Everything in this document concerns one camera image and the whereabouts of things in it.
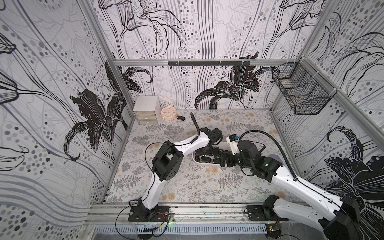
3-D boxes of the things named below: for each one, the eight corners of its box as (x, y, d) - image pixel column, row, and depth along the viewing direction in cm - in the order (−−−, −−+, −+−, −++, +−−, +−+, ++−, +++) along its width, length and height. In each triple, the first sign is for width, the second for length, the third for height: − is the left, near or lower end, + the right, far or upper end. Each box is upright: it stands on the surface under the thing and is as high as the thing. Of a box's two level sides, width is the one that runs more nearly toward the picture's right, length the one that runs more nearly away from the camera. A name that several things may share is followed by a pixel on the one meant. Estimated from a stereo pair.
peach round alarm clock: (160, 120, 114) (159, 118, 112) (162, 108, 122) (162, 106, 120) (175, 120, 114) (175, 118, 112) (177, 108, 122) (176, 106, 120)
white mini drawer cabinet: (136, 124, 112) (130, 112, 101) (142, 108, 123) (137, 95, 113) (158, 124, 112) (154, 112, 101) (162, 108, 123) (158, 95, 113)
